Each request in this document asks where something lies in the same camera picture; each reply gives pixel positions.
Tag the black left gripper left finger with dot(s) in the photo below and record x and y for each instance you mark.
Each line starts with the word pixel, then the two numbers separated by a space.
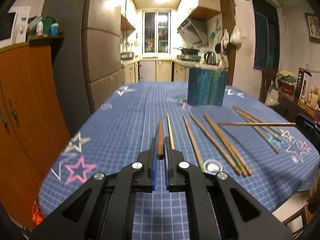
pixel 104 206

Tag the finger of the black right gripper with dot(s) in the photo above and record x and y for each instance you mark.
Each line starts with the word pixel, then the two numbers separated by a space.
pixel 310 129

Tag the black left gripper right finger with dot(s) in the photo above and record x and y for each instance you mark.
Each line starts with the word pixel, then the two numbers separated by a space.
pixel 217 206

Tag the horizontal wooden chopstick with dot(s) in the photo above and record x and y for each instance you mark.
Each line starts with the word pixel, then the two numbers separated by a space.
pixel 265 124

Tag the brown wooden chopstick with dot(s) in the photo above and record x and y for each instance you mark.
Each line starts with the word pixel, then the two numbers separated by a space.
pixel 160 145

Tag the cream kitchen base cabinets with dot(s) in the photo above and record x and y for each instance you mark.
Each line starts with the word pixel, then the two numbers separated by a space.
pixel 156 70

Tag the kitchen window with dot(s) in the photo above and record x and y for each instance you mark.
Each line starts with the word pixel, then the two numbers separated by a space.
pixel 156 32

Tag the black product box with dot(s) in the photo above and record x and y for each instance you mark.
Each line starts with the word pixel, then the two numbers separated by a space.
pixel 303 85

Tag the long wooden chopstick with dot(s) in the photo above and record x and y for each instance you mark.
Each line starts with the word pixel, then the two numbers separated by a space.
pixel 217 145

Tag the far right wooden chopstick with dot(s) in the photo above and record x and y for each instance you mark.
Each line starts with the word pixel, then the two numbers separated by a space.
pixel 274 132

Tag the thick wooden chopstick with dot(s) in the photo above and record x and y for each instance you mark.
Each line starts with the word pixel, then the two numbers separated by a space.
pixel 239 160

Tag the blue checkered tablecloth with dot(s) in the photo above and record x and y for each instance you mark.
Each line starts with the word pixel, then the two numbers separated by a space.
pixel 125 125

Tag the wooden chopstick green tip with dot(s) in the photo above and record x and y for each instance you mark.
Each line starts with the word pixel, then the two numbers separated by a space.
pixel 194 145

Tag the wooden chair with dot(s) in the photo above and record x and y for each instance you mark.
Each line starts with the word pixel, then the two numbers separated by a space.
pixel 268 77

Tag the wooden chopstick blue tip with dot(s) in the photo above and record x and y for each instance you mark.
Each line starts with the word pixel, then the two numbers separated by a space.
pixel 262 134

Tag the light wooden chopstick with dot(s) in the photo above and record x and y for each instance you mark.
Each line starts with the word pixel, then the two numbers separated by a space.
pixel 170 133

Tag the dark side window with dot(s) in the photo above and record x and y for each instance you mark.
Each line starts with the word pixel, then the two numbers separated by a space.
pixel 267 40

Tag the orange wooden cabinet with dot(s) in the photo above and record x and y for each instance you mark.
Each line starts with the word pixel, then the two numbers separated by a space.
pixel 33 130

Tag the teal square tin box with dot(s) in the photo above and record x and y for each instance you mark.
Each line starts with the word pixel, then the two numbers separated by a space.
pixel 206 86

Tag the hanging white plastic bag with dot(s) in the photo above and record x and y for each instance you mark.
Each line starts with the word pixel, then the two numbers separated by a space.
pixel 236 37

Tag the steel electric kettle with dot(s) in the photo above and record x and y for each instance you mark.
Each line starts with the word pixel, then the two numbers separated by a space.
pixel 210 58

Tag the black wok on stove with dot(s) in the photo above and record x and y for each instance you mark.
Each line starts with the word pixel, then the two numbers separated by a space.
pixel 188 51

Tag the grey refrigerator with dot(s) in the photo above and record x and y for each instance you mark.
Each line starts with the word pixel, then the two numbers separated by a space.
pixel 87 68

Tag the range hood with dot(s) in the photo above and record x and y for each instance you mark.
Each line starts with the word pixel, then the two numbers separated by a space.
pixel 195 31

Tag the white bottle on cabinet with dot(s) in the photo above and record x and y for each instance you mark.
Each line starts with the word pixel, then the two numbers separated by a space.
pixel 39 29

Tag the framed wall picture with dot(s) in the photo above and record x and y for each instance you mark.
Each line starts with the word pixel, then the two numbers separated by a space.
pixel 313 27

